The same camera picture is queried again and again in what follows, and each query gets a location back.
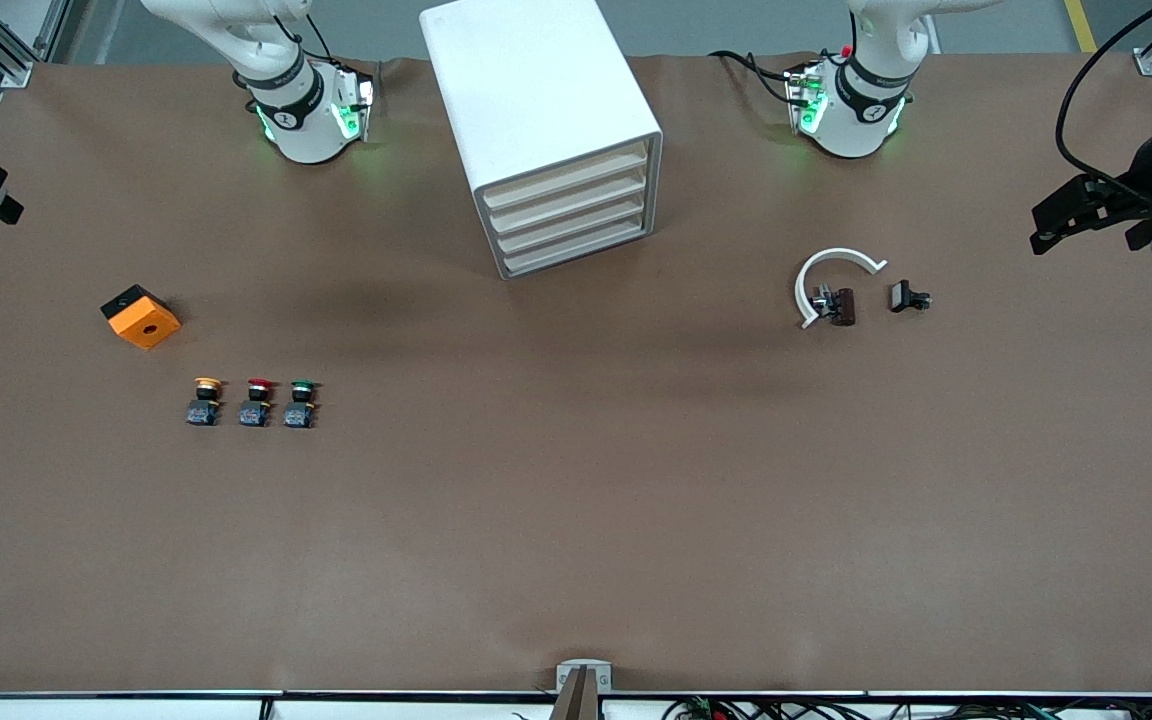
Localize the white table edge rail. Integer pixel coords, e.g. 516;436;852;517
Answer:
0;690;1152;720

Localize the white cream-fronted drawer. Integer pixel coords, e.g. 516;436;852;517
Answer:
492;186;656;258
481;140;653;214
486;163;654;236
498;209;659;281

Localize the orange box with hole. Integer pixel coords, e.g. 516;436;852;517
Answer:
100;284;182;351

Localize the white drawer cabinet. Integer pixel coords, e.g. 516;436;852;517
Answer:
420;0;664;282

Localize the red push button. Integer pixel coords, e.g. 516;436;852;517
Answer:
239;377;276;429

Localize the white curved plastic clamp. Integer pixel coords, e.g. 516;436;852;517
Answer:
795;247;888;330

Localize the green push button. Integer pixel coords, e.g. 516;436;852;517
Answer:
283;379;322;430

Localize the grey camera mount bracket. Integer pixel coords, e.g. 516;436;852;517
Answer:
548;659;614;720

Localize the yellow push button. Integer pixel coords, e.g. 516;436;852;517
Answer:
185;376;226;428

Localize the brown table mat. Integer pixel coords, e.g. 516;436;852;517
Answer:
0;50;1152;697

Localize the tangled multicolour cable bundle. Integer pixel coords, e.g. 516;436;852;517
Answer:
664;696;1152;720

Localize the black arm base cable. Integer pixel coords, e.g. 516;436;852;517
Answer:
709;48;805;106

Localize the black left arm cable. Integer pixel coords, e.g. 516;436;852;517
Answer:
1054;0;1152;187

